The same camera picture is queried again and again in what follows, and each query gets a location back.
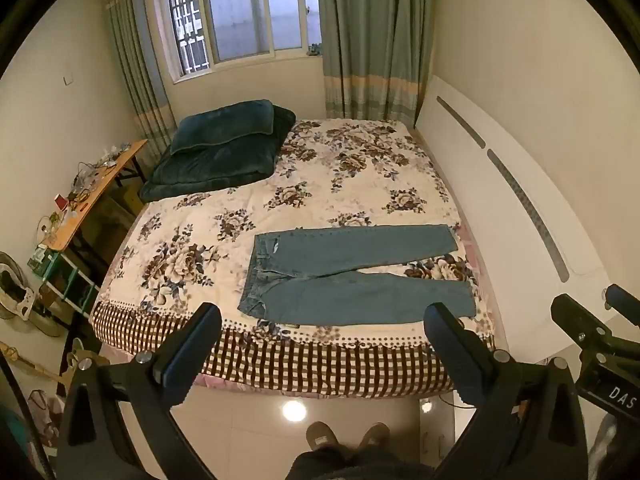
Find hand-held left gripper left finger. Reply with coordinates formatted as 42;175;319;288
55;302;223;480

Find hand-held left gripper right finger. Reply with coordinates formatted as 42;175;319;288
422;302;588;480

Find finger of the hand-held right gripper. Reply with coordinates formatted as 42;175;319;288
551;294;613;356
604;284;640;313

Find blue denim pants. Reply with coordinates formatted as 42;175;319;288
237;225;476;326

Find person's right shoe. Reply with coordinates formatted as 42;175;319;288
357;422;391;454

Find person's shoe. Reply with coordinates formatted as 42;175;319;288
357;422;391;454
306;422;337;454

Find green storage shelf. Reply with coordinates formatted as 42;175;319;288
30;247;101;322

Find pink bag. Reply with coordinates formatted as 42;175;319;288
27;390;62;447

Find white bed headboard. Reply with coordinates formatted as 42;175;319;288
415;75;626;361

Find person's legs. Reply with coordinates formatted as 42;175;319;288
285;444;436;480

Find person's left shoe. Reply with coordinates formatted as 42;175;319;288
306;422;337;454

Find yellow box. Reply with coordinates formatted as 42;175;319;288
119;182;144;217

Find wooden desk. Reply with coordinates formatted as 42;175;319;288
47;139;149;253

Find dark green folded quilt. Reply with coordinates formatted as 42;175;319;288
139;105;297;203

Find floral bed blanket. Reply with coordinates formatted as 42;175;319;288
89;119;496;397

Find dark green pillow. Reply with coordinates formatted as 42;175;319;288
170;100;276;156

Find green striped curtain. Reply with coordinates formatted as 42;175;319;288
102;0;177;181
317;0;436;128

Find white framed window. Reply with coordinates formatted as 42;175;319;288
160;0;323;81

